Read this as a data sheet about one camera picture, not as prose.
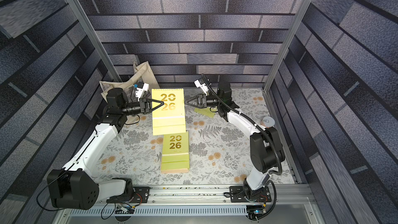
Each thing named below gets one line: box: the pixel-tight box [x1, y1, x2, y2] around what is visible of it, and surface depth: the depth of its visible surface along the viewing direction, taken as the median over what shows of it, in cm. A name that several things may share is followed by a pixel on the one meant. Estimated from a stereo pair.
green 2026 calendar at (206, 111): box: [193, 106, 218, 118], surface depth 106 cm
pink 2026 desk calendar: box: [160, 169, 190, 174], surface depth 83 cm
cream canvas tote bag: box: [98, 61, 160, 103], surface depth 92 cm
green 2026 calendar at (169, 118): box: [151, 88, 187, 136], surface depth 71 cm
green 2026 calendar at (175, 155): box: [160, 131, 190, 171], surface depth 86 cm
